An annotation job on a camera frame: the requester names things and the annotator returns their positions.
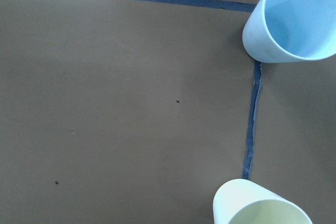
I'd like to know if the cream yellow cup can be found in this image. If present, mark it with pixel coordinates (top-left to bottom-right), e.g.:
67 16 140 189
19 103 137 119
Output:
213 179 312 223

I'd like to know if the light blue cup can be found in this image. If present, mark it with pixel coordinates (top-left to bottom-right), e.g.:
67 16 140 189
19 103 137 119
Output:
242 0 335 63

